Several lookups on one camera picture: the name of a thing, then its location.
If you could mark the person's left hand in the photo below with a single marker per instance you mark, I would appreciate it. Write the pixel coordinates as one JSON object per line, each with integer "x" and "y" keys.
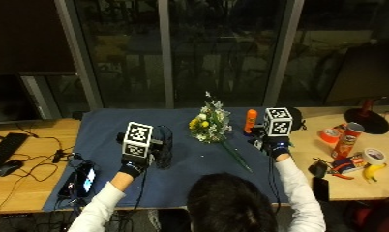
{"x": 134, "y": 166}

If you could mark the person's right hand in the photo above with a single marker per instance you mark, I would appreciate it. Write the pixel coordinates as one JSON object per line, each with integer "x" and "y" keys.
{"x": 278, "y": 145}

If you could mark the white marker cube left glove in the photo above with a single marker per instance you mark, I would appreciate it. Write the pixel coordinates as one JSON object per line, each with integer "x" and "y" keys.
{"x": 138, "y": 138}

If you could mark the white marker cube glove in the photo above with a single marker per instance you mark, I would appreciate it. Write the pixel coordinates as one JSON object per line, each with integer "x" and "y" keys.
{"x": 279, "y": 121}
{"x": 138, "y": 138}

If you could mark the orange bottle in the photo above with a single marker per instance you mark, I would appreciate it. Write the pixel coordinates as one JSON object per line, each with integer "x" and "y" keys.
{"x": 251, "y": 121}

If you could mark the white marker cube right glove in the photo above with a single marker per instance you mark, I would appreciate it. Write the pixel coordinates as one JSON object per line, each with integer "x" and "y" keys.
{"x": 279, "y": 121}

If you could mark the black round object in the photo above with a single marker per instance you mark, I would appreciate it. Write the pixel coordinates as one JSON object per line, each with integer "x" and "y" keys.
{"x": 296, "y": 118}

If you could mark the white and yellow flower bouquet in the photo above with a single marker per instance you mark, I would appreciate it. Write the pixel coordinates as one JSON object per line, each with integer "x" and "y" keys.
{"x": 212, "y": 124}

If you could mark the dark blue table cloth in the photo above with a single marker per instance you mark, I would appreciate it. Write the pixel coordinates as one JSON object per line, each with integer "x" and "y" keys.
{"x": 112, "y": 129}

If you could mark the orange tape roll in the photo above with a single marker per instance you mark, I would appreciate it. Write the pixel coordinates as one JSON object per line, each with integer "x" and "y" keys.
{"x": 330, "y": 136}

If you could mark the small black pouch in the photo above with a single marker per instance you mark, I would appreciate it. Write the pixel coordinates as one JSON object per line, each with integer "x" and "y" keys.
{"x": 319, "y": 168}

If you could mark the smartphone with lit screen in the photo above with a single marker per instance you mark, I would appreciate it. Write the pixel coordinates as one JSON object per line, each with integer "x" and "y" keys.
{"x": 87, "y": 179}

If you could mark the red chips can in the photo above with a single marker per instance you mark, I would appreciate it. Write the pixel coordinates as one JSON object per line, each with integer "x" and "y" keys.
{"x": 347, "y": 141}

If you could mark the black smartphone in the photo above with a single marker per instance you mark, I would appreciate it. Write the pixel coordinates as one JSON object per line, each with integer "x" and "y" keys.
{"x": 320, "y": 189}

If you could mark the blue and red packet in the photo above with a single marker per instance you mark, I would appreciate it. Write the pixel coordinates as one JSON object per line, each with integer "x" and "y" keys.
{"x": 348, "y": 163}

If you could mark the white tape roll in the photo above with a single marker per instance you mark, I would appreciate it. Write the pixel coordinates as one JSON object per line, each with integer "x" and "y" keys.
{"x": 374, "y": 156}

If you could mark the yellow banana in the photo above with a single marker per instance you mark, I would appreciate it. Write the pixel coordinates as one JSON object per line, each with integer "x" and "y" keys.
{"x": 372, "y": 172}

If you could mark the black monitor with red stand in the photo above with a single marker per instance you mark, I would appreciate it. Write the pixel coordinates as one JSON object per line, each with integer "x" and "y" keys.
{"x": 367, "y": 77}

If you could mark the black computer mouse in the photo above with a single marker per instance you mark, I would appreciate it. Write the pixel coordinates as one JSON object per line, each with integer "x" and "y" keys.
{"x": 9, "y": 167}

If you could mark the black keyboard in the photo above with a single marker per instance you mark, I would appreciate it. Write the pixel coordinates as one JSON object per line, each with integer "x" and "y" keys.
{"x": 6, "y": 151}

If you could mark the red chair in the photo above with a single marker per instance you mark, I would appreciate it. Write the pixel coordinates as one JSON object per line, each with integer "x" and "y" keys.
{"x": 375, "y": 214}

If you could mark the grey window post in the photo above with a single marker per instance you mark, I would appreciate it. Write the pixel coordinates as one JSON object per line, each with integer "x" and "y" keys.
{"x": 80, "y": 54}
{"x": 166, "y": 53}
{"x": 284, "y": 51}

